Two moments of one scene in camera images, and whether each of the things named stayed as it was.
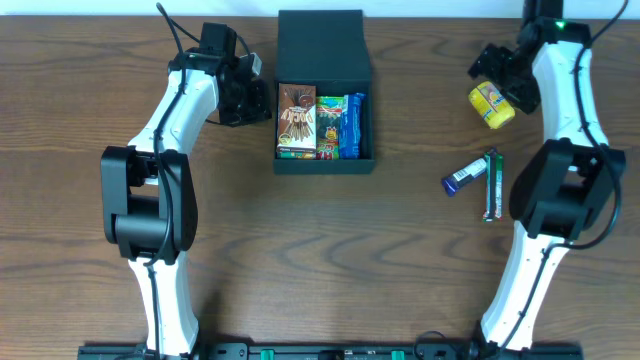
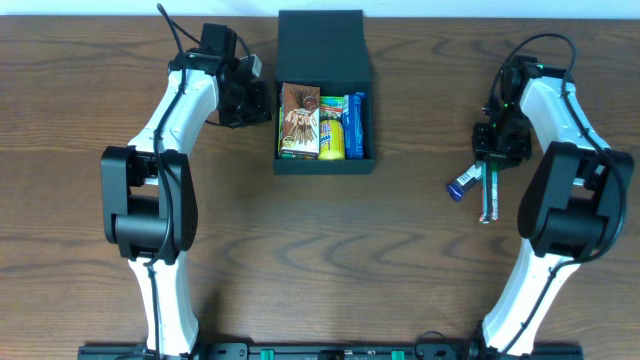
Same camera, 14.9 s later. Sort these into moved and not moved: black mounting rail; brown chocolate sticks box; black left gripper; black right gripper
Moved: black right gripper; brown chocolate sticks box
Not moved: black mounting rail; black left gripper
